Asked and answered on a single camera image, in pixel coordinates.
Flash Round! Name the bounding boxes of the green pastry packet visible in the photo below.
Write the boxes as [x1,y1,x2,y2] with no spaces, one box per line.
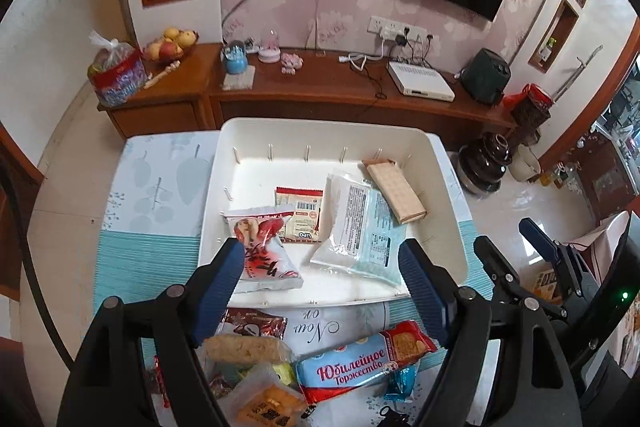
[271,363,297,386]

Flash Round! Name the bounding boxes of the white plastic storage bin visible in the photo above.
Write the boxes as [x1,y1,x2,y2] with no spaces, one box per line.
[198,118,469,284]

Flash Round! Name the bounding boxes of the teal leaf pattern tablecloth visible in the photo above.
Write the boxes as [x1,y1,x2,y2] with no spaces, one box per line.
[93,119,492,355]

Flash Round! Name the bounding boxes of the red white snack bag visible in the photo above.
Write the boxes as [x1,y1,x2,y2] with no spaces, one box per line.
[224,205,304,294]

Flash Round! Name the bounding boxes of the small blue foil wrapper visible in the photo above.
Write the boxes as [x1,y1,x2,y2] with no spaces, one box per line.
[384,363,420,403]

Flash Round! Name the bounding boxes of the clear bag rice puffs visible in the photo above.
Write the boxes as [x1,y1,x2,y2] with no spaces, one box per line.
[202,334,295,366]

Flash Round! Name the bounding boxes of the dark green air fryer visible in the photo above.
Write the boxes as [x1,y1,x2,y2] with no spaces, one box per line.
[459,48,511,106]

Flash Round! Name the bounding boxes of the blue red cookie package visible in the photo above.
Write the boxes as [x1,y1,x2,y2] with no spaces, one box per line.
[295,321,437,405]

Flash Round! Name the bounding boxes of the pink glass dome ornament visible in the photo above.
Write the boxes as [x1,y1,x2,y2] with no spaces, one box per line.
[258,29,281,64]

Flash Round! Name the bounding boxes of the orange white snack packet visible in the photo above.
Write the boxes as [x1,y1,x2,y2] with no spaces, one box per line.
[216,308,288,340]

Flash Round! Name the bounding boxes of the white set-top box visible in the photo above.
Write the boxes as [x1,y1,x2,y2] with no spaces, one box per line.
[386,62,454,102]

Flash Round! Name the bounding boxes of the beige wafer biscuit pack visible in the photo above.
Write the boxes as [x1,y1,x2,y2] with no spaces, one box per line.
[363,159,427,225]

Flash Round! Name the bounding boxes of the large white blue snack pack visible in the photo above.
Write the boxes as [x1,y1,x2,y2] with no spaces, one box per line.
[310,171,406,286]

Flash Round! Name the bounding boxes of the red edged dark candy packet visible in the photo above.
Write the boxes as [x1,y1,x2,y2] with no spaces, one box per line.
[152,355,170,409]

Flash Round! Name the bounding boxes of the dark brown ceramic vase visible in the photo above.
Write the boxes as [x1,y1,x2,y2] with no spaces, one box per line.
[456,132,512,197]

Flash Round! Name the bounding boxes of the red black tall vase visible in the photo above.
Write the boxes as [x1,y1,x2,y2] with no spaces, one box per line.
[502,83,553,150]

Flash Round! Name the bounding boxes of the clear bag orange pastries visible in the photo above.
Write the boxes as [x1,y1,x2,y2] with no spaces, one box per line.
[217,363,307,427]

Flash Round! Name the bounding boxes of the white wall power strip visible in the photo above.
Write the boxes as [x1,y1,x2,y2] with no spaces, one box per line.
[367,16,432,43]

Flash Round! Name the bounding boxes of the wooden tv cabinet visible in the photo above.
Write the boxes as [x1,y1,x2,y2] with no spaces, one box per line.
[105,43,516,150]

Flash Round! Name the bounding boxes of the small cream red packet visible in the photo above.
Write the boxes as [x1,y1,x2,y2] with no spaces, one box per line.
[276,186,323,243]

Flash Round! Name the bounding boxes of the fruit bowl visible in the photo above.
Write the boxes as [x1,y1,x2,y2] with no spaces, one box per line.
[142,27,200,65]

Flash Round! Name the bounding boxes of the red bag of snacks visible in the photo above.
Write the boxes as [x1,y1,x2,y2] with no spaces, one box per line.
[87,30,148,107]

